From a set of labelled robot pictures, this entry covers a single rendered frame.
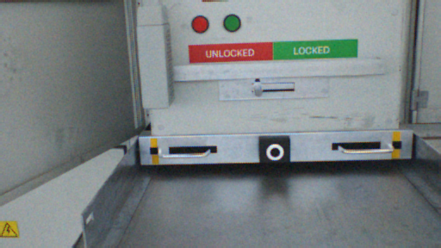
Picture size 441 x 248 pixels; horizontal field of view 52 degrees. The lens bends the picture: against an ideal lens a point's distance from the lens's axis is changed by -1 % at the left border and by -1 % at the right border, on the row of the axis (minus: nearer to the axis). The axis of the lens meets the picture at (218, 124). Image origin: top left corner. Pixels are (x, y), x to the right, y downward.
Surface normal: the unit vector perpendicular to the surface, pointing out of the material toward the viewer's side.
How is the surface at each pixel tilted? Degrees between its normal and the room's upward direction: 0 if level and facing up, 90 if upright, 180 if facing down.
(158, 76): 90
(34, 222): 90
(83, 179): 90
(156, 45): 90
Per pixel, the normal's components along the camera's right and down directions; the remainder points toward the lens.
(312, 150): -0.05, 0.26
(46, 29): 0.93, 0.06
